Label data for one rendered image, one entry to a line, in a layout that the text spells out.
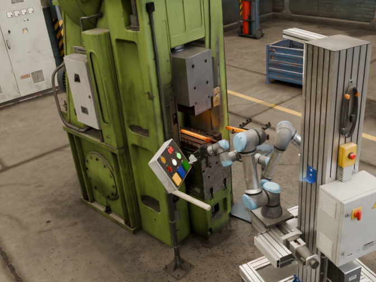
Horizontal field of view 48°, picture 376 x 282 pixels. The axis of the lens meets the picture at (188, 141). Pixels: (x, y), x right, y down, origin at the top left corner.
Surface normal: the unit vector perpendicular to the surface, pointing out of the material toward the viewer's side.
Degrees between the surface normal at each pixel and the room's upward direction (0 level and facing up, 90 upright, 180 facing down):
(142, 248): 0
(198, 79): 90
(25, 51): 90
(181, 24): 90
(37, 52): 90
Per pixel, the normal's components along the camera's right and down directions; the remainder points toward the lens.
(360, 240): 0.38, 0.41
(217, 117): 0.73, 0.25
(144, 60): -0.69, 0.37
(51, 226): -0.09, -0.88
